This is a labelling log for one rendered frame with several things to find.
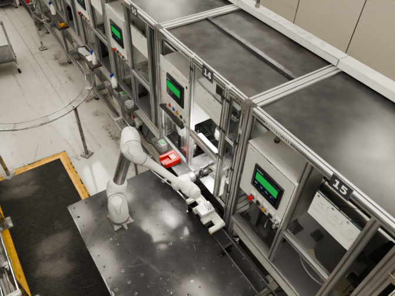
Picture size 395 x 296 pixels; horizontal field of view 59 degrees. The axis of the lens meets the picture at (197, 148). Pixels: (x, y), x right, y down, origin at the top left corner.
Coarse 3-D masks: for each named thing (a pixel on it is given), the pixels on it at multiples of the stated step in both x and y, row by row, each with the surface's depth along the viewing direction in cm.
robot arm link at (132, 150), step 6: (126, 144) 251; (132, 144) 254; (138, 144) 257; (126, 150) 248; (132, 150) 250; (138, 150) 253; (126, 156) 251; (132, 156) 251; (138, 156) 253; (144, 156) 257; (138, 162) 256
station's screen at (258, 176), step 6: (258, 174) 219; (258, 180) 221; (264, 180) 216; (258, 186) 224; (264, 186) 218; (270, 186) 212; (264, 192) 221; (270, 192) 214; (276, 192) 209; (270, 198) 217; (276, 198) 212
